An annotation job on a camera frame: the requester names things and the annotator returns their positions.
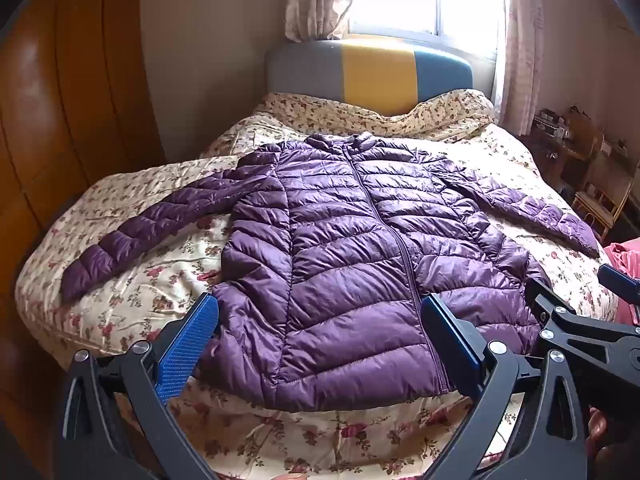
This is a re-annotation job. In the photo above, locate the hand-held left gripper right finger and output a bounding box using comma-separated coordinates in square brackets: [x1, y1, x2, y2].
[421, 293, 592, 480]

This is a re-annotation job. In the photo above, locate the person's right hand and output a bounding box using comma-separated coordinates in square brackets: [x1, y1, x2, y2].
[589, 406, 610, 456]

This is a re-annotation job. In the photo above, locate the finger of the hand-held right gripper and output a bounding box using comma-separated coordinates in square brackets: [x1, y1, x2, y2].
[525, 277, 640, 357]
[598, 263, 640, 307]

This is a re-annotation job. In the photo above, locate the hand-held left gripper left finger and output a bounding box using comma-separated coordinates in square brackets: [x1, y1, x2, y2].
[59, 291, 221, 480]

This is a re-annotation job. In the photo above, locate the grey yellow blue headboard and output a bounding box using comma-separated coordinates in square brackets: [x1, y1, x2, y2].
[265, 35, 473, 117]

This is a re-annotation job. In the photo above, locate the cluttered wooden desk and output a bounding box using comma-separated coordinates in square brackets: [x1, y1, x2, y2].
[520, 105, 640, 201]

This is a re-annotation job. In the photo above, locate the small silver radio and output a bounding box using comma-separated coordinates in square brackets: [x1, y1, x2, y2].
[531, 110, 572, 139]

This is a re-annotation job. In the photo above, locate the wooden chair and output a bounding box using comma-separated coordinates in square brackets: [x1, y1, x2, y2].
[571, 130, 637, 242]

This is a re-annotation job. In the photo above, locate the pink cloth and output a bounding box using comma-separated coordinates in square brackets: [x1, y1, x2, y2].
[602, 240, 640, 326]

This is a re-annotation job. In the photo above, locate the purple quilted down jacket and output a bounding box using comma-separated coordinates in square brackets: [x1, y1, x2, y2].
[61, 131, 601, 413]

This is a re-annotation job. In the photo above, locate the floral bed quilt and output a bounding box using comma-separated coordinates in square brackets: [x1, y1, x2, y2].
[15, 89, 621, 480]

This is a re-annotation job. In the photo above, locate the brown wooden wardrobe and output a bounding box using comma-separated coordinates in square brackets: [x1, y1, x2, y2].
[0, 0, 168, 480]

